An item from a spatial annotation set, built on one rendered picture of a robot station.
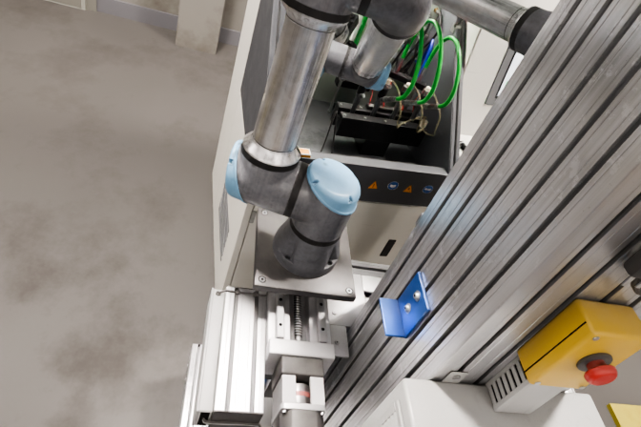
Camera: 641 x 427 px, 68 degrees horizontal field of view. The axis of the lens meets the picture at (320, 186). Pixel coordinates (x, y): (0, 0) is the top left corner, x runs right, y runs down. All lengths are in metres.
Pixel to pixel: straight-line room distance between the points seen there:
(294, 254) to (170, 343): 1.16
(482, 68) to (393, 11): 1.10
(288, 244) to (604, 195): 0.65
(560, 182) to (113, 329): 1.82
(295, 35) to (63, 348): 1.60
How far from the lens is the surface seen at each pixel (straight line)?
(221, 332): 1.03
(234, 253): 1.77
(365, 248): 1.87
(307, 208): 0.92
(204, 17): 3.74
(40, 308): 2.20
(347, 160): 1.53
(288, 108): 0.84
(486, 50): 1.82
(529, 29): 1.09
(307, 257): 1.00
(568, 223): 0.57
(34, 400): 2.02
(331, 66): 1.12
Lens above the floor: 1.83
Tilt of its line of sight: 40 degrees down
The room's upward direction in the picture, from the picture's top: 23 degrees clockwise
